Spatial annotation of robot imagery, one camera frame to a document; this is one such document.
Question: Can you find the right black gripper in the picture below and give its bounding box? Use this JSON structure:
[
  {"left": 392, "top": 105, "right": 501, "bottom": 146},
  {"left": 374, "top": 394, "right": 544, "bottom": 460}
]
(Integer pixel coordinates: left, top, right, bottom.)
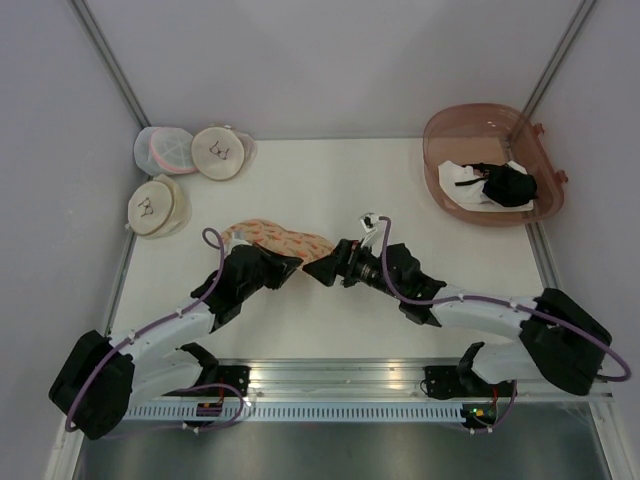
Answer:
[{"left": 303, "top": 238, "right": 404, "bottom": 300}]

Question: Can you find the orange floral mesh laundry bag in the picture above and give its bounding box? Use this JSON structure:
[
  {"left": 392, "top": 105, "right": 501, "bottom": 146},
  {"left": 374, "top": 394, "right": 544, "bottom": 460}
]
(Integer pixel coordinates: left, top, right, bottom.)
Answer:
[{"left": 221, "top": 219, "right": 335, "bottom": 265}]

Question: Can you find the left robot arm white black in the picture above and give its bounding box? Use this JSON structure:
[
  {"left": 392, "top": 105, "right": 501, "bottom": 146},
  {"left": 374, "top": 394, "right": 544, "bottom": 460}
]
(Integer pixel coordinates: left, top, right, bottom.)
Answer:
[{"left": 49, "top": 243, "right": 303, "bottom": 440}]

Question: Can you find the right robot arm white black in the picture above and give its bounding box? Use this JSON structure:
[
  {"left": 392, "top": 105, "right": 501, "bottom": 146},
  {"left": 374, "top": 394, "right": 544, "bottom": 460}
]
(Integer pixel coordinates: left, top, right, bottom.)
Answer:
[{"left": 303, "top": 240, "right": 612, "bottom": 396}]

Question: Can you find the beige round laundry bag upper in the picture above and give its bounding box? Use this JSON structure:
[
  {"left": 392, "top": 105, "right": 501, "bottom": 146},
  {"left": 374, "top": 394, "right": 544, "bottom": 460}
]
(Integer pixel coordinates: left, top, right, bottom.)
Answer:
[{"left": 191, "top": 124, "right": 257, "bottom": 182}]

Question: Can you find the beige round laundry bag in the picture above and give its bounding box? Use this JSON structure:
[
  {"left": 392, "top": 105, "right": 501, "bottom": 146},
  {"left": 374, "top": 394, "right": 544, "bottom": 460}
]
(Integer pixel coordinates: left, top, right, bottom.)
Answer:
[
  {"left": 191, "top": 124, "right": 257, "bottom": 182},
  {"left": 125, "top": 174, "right": 192, "bottom": 239}
]

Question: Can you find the beige round laundry bag lower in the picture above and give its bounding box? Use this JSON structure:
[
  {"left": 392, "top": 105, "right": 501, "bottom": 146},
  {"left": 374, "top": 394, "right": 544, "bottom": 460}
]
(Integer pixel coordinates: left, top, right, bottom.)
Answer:
[{"left": 125, "top": 174, "right": 192, "bottom": 239}]

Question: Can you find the white pink mesh laundry bag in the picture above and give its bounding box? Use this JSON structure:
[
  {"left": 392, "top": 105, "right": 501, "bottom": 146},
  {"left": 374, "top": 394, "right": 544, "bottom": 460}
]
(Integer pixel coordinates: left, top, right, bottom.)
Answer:
[{"left": 133, "top": 127, "right": 197, "bottom": 177}]

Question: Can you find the black bra in basket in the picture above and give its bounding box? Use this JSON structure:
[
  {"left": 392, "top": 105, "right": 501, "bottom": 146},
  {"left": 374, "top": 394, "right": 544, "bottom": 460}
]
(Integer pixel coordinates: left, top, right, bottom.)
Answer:
[{"left": 454, "top": 163, "right": 538, "bottom": 208}]

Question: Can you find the white garment in basket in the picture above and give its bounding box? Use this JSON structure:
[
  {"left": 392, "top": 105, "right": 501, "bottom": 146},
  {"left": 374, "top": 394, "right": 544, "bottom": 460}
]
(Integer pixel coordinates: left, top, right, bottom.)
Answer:
[{"left": 438, "top": 161, "right": 538, "bottom": 213}]

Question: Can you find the pink translucent plastic basket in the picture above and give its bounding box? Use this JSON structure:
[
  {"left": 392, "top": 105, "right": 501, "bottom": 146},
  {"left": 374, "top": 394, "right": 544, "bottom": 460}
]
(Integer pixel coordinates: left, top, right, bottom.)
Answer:
[{"left": 423, "top": 103, "right": 567, "bottom": 227}]

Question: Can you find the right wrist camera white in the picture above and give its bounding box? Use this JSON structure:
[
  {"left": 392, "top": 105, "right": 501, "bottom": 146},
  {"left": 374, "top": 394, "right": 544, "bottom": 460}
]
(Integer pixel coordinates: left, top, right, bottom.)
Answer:
[{"left": 359, "top": 212, "right": 383, "bottom": 248}]

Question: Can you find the aluminium front rail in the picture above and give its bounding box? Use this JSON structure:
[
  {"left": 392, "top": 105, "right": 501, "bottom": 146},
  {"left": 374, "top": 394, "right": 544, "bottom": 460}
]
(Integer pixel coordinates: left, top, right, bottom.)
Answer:
[{"left": 69, "top": 357, "right": 615, "bottom": 401}]

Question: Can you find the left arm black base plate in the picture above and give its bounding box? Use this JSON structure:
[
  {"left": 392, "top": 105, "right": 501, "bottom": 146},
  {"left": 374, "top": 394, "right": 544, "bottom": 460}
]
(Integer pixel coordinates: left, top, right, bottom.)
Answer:
[{"left": 166, "top": 365, "right": 251, "bottom": 397}]

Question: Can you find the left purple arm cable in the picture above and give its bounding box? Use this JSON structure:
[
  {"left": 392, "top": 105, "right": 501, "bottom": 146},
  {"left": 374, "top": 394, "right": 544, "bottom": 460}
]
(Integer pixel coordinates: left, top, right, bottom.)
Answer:
[{"left": 63, "top": 227, "right": 246, "bottom": 441}]

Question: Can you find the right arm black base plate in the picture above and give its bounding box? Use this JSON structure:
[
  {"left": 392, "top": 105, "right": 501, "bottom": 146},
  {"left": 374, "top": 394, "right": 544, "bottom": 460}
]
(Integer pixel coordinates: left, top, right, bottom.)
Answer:
[{"left": 424, "top": 365, "right": 513, "bottom": 400}]

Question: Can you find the white slotted cable duct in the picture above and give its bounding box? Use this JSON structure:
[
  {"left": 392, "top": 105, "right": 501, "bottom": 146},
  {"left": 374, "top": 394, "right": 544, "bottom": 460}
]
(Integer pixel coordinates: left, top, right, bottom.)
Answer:
[{"left": 124, "top": 401, "right": 464, "bottom": 423}]

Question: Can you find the left aluminium corner post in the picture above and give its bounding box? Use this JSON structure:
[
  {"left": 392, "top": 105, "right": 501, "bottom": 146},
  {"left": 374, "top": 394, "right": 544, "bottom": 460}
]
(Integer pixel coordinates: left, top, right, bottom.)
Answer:
[{"left": 68, "top": 0, "right": 151, "bottom": 129}]

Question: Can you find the aluminium corner post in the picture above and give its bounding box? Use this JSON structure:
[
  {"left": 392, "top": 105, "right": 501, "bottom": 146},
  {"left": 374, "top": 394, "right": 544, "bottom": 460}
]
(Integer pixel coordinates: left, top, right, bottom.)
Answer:
[
  {"left": 522, "top": 0, "right": 600, "bottom": 118},
  {"left": 68, "top": 0, "right": 151, "bottom": 129}
]

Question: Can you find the right aluminium corner post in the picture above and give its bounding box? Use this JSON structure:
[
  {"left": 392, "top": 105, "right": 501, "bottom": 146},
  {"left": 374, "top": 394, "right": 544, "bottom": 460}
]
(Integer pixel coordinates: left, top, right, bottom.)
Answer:
[{"left": 522, "top": 0, "right": 600, "bottom": 118}]

